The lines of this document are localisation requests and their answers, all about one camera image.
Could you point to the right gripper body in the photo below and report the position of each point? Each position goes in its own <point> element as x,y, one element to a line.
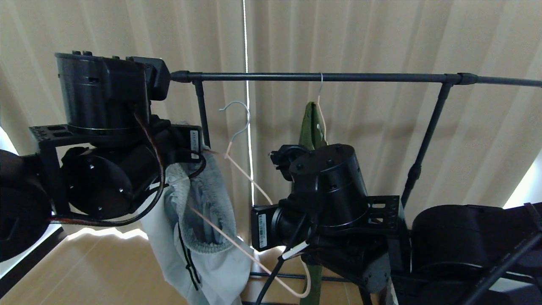
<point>279,224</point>

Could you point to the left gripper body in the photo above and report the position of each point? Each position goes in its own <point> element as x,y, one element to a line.
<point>114,178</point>

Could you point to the pink clothes hanger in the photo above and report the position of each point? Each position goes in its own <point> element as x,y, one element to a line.
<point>322,118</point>
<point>237,245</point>

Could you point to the pale grey garment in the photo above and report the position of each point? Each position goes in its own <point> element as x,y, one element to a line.
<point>203,262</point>

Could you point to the green sleeveless shirt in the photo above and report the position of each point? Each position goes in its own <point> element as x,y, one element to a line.
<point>312,127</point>

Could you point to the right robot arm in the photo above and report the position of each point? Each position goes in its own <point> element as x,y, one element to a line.
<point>465,245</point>

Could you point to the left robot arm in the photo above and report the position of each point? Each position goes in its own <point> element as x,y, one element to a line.
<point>97,97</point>

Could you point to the black clothes rack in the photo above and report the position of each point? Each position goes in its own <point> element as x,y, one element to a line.
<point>338,77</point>

